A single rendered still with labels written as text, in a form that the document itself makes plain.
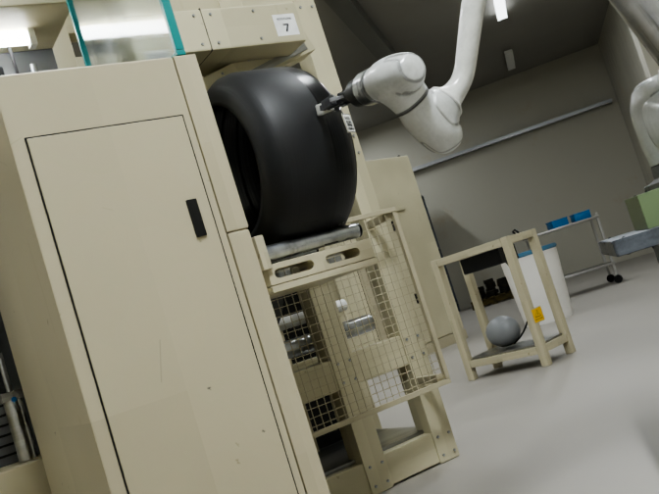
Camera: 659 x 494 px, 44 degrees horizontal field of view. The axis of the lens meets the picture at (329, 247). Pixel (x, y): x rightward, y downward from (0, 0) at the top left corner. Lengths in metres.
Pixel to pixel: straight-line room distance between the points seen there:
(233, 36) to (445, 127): 1.07
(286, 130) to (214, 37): 0.68
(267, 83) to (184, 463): 1.22
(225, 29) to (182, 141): 1.29
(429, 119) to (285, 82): 0.54
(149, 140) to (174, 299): 0.31
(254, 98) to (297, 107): 0.12
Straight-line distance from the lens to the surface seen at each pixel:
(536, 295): 7.61
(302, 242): 2.35
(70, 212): 1.54
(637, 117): 2.31
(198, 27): 2.86
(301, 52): 3.16
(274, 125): 2.29
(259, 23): 2.96
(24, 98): 1.59
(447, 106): 2.07
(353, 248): 2.42
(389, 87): 2.01
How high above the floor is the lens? 0.70
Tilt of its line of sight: 4 degrees up
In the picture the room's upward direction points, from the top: 18 degrees counter-clockwise
